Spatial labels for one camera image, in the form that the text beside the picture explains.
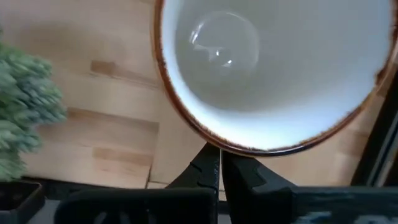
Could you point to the succulent plant patterned grey pot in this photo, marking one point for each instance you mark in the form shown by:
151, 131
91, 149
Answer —
25, 102

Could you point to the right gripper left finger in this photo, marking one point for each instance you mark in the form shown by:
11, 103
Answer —
186, 202

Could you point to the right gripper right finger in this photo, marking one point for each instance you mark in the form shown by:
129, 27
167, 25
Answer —
264, 199

